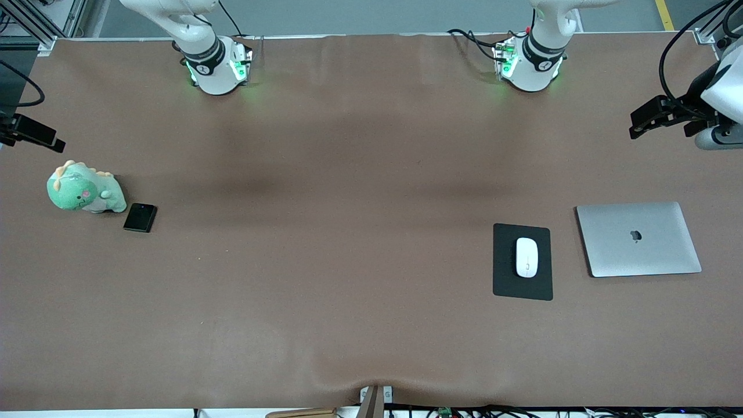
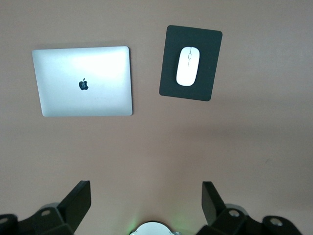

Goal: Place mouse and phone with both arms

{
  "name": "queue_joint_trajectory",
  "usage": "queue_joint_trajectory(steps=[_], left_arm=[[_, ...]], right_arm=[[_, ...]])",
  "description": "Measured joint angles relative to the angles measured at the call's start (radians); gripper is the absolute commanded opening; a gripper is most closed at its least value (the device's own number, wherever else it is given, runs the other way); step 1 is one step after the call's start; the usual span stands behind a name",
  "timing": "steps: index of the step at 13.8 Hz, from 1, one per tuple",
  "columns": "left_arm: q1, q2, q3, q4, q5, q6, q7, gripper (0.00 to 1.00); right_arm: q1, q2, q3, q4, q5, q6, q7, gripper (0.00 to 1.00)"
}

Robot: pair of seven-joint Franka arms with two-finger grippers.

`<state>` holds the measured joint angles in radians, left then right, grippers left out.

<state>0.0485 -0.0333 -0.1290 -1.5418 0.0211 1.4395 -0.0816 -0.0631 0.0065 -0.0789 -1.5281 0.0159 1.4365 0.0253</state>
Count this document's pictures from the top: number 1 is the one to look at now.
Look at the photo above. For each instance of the black mouse pad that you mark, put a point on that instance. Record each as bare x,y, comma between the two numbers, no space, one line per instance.
504,284

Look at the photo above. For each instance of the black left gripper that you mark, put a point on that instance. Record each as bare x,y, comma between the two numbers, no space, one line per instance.
690,104

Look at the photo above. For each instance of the aluminium frame profile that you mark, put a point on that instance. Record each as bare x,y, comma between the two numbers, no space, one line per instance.
35,26
711,36

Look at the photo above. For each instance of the large table cover cloth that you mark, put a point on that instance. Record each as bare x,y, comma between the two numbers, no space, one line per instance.
348,319

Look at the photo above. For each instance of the silver closed laptop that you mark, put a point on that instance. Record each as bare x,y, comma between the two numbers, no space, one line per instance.
638,239

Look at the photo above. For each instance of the black flip phone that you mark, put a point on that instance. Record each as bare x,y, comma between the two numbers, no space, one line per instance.
140,217

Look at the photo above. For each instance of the green dinosaur plush toy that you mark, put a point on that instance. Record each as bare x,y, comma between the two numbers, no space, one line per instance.
78,191

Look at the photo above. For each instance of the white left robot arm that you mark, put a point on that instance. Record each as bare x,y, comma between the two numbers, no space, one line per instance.
531,72

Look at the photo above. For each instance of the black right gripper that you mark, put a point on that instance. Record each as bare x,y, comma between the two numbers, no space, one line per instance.
28,130

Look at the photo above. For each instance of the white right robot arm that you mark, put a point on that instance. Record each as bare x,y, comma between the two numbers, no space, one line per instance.
210,72

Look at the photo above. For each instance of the white computer mouse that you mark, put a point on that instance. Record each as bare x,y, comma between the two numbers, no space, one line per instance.
527,257

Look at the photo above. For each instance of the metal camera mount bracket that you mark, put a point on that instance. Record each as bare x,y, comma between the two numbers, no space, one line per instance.
374,400

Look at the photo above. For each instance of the brown wooden board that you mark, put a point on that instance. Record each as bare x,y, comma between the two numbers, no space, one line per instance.
302,413

